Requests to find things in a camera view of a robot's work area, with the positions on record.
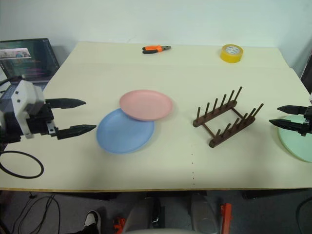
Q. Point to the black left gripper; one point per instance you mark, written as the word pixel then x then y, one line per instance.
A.
pixel 40 123

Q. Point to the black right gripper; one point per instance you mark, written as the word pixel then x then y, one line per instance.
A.
pixel 308 119

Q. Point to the pink plate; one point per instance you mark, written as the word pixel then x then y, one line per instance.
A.
pixel 146 103

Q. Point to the brown wooden dish rack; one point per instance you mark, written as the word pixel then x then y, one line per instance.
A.
pixel 219 117

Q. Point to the green plate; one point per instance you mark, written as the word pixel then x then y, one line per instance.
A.
pixel 296 143

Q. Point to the blue plate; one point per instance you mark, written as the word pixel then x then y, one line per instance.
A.
pixel 122 134

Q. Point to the open laptop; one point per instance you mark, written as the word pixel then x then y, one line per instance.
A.
pixel 36 61

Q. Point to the black table underframe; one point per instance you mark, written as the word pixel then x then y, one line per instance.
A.
pixel 85 195

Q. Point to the yellow tape roll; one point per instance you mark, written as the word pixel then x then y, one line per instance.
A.
pixel 231 57

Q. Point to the black and white shoe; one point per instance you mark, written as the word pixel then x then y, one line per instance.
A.
pixel 92 219

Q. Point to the orange black marker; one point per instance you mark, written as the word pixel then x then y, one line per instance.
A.
pixel 153 49

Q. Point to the small orange clamp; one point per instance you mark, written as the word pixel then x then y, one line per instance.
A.
pixel 119 224

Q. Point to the tall orange clamp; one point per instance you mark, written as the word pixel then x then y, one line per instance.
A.
pixel 226 217

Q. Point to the grey rounded housing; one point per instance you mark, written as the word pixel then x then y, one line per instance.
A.
pixel 143 214
pixel 203 212

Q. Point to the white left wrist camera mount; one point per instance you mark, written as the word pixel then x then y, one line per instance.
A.
pixel 22 102

